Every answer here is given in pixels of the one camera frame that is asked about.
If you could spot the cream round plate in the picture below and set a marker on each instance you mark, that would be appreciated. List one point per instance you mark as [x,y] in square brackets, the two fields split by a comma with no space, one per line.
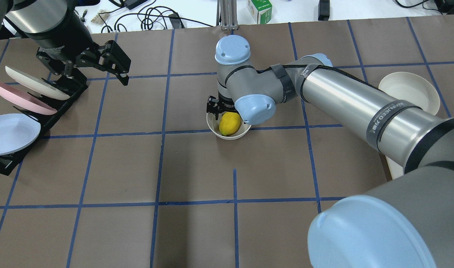
[412,88]

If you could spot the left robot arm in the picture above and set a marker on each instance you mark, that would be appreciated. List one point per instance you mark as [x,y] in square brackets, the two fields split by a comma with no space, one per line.
[44,19]

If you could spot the pink plate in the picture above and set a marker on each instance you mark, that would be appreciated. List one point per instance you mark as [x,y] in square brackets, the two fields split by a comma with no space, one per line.
[25,100]

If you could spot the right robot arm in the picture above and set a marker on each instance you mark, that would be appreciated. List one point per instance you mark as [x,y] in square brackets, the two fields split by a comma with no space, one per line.
[405,223]

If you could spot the green white box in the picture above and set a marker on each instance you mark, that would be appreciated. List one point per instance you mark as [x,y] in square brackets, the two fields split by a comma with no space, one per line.
[260,10]

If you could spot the black power adapter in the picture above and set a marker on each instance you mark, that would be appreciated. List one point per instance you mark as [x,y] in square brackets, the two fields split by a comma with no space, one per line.
[323,10]

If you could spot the white rectangular tray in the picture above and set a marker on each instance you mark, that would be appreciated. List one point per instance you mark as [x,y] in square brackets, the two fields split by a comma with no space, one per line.
[395,170]

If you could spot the yellow lemon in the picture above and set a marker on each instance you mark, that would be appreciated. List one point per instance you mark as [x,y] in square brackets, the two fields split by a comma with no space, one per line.
[230,123]

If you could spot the black dish rack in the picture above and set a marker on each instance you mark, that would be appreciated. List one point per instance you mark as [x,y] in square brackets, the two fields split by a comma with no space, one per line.
[72,87]

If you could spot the aluminium frame post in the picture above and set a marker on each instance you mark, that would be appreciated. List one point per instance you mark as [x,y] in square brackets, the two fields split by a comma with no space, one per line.
[227,14]

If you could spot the blue plate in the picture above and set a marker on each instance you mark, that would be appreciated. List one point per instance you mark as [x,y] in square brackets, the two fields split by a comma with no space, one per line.
[17,131]

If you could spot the cream plate in rack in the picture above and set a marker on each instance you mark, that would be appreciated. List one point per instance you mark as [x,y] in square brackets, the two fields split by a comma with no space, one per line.
[36,84]

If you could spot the white bowl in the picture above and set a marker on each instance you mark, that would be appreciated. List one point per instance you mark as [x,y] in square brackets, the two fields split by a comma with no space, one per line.
[213,125]

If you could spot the black laptop charger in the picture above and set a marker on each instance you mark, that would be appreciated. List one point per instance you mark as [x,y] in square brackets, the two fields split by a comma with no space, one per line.
[131,4]

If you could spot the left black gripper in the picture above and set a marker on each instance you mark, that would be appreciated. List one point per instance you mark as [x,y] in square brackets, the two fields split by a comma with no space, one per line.
[66,41]

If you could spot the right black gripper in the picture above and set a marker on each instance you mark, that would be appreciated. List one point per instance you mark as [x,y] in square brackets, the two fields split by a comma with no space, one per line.
[213,105]

